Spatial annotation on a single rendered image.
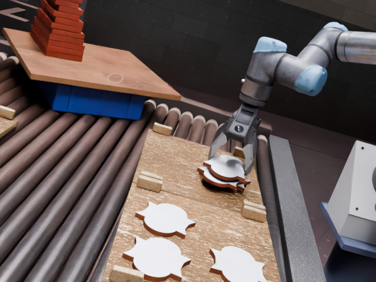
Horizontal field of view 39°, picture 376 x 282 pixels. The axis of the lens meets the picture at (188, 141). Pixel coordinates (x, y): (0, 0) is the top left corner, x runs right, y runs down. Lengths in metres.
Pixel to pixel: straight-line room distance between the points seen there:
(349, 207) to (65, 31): 1.04
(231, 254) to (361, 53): 0.57
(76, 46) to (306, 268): 1.04
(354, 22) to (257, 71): 5.05
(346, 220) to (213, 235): 0.53
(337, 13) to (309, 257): 5.14
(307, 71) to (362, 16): 5.10
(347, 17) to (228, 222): 5.22
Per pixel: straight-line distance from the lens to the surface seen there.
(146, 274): 0.98
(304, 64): 1.31
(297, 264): 1.26
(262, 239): 1.25
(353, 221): 1.61
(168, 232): 1.12
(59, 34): 1.80
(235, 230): 1.25
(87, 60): 1.88
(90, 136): 1.55
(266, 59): 1.34
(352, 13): 6.35
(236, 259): 1.11
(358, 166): 1.65
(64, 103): 1.68
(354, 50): 1.34
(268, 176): 1.68
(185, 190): 1.35
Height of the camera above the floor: 1.49
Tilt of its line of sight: 19 degrees down
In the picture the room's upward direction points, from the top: 18 degrees clockwise
